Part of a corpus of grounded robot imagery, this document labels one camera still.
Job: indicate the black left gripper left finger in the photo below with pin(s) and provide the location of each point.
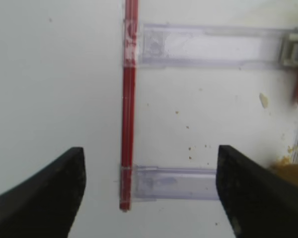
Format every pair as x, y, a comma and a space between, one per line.
46, 204

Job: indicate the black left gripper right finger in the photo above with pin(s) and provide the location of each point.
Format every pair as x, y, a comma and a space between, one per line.
258, 203

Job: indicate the standing bun slice left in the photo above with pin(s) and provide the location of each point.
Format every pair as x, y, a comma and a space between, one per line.
285, 168

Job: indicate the red strip left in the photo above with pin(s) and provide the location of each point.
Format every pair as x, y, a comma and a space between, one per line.
128, 102

